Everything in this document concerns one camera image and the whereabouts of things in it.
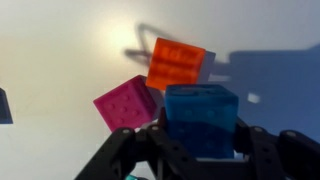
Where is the blue translucent block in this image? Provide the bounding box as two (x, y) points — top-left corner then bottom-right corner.
(164, 83), (240, 160)

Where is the white blue picture cube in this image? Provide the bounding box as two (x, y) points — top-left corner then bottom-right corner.
(0, 87), (14, 125)

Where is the orange translucent block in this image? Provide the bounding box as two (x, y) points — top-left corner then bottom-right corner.
(145, 37), (207, 92)

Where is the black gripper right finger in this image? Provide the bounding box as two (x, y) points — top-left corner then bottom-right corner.
(232, 116), (320, 180)

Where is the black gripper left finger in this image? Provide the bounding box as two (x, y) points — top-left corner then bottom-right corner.
(74, 106), (202, 180)

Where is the magenta block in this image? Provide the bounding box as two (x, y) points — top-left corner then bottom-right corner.
(93, 74), (158, 133)

